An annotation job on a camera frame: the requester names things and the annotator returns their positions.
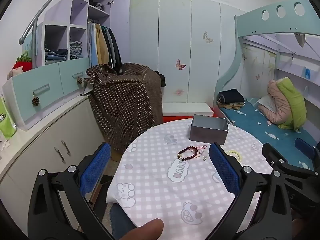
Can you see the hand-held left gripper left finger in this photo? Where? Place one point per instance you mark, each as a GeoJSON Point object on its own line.
{"type": "Point", "coordinates": [96, 167]}

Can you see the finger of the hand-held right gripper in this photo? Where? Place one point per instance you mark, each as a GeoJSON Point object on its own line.
{"type": "Point", "coordinates": [303, 145]}
{"type": "Point", "coordinates": [271, 152]}

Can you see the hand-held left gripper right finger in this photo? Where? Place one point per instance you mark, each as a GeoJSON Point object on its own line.
{"type": "Point", "coordinates": [223, 167]}

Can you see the grey metal box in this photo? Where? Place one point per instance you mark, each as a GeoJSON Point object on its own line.
{"type": "Point", "coordinates": [205, 135]}

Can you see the person's left hand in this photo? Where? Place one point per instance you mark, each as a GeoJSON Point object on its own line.
{"type": "Point", "coordinates": [140, 230]}

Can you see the blue patterned bed sheet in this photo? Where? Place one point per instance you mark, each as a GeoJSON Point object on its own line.
{"type": "Point", "coordinates": [252, 120]}

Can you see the green blanket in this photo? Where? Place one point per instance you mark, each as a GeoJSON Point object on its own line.
{"type": "Point", "coordinates": [293, 100]}

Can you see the pink jacket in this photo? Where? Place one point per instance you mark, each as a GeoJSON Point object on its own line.
{"type": "Point", "coordinates": [277, 105]}

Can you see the person's blue jeans leg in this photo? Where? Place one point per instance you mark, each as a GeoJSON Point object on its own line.
{"type": "Point", "coordinates": [120, 220]}

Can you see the folded tan clothes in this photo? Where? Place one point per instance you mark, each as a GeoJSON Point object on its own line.
{"type": "Point", "coordinates": [232, 106]}

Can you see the beige low cabinet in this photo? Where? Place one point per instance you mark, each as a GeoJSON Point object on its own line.
{"type": "Point", "coordinates": [37, 142]}

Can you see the white low platform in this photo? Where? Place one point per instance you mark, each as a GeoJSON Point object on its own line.
{"type": "Point", "coordinates": [187, 108]}

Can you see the folded dark clothes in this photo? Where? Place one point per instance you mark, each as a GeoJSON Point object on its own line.
{"type": "Point", "coordinates": [230, 95]}

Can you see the blue card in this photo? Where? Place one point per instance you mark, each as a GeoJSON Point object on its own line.
{"type": "Point", "coordinates": [307, 73]}

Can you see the brown polka dot cloth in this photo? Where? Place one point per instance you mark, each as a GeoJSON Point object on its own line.
{"type": "Point", "coordinates": [125, 100]}

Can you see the pale pink butterfly sticker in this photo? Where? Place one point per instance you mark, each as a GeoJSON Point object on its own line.
{"type": "Point", "coordinates": [178, 92]}

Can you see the pinecone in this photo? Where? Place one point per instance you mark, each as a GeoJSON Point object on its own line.
{"type": "Point", "coordinates": [35, 101]}
{"type": "Point", "coordinates": [79, 81]}

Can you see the teal front drawer unit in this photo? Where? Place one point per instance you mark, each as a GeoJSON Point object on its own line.
{"type": "Point", "coordinates": [47, 80]}

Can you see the green bag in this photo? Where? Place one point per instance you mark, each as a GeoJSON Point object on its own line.
{"type": "Point", "coordinates": [6, 120]}

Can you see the black cloth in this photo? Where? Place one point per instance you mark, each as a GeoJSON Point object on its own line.
{"type": "Point", "coordinates": [162, 78]}

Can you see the dark pink butterfly sticker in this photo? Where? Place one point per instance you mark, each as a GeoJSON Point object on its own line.
{"type": "Point", "coordinates": [180, 64]}

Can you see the dark hanging clothes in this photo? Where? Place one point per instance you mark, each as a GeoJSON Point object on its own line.
{"type": "Point", "coordinates": [113, 50]}

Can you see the folded light blue jeans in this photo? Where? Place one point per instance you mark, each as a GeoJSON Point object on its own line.
{"type": "Point", "coordinates": [75, 50]}

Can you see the folded dark blue jeans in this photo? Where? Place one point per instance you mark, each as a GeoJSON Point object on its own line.
{"type": "Point", "coordinates": [56, 54]}

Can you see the light blue hanging shirt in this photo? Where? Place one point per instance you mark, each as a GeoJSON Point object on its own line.
{"type": "Point", "coordinates": [92, 45]}

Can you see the tan hanging coat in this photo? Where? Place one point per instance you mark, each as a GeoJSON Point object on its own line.
{"type": "Point", "coordinates": [102, 45]}

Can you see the pink plush toy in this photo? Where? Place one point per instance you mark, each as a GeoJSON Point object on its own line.
{"type": "Point", "coordinates": [15, 72]}

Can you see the red plush toy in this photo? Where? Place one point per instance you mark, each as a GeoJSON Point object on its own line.
{"type": "Point", "coordinates": [23, 63]}

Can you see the beige butterfly sticker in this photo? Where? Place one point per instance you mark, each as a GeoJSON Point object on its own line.
{"type": "Point", "coordinates": [208, 37]}

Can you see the white wardrobe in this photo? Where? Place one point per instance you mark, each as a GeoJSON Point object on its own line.
{"type": "Point", "coordinates": [175, 30]}

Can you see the lilac open shelf unit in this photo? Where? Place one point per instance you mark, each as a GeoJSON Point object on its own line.
{"type": "Point", "coordinates": [57, 15]}

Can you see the grey folded clothes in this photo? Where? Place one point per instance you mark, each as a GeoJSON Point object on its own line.
{"type": "Point", "coordinates": [98, 5]}

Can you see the teal bunk bed frame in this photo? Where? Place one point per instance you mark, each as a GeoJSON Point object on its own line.
{"type": "Point", "coordinates": [252, 22]}

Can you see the grey metal rail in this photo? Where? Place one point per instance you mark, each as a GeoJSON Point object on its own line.
{"type": "Point", "coordinates": [32, 23]}

